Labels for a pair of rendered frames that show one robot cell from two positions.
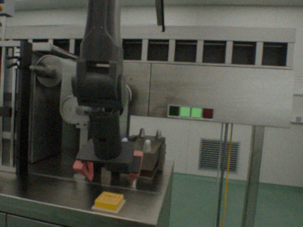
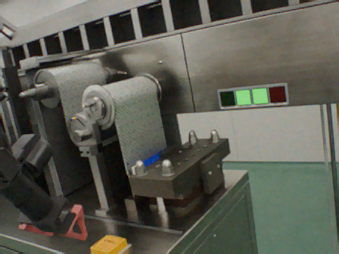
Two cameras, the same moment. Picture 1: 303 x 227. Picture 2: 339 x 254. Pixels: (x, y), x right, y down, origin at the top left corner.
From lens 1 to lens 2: 0.46 m
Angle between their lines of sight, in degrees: 26
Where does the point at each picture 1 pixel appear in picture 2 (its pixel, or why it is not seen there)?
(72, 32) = (79, 16)
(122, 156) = (49, 217)
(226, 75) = (294, 26)
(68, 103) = (74, 125)
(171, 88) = (216, 64)
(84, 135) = (94, 164)
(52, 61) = (47, 76)
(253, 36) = not seen: outside the picture
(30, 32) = (38, 29)
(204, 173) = not seen: outside the picture
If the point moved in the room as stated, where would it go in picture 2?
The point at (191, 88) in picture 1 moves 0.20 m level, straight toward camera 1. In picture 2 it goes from (244, 59) to (219, 66)
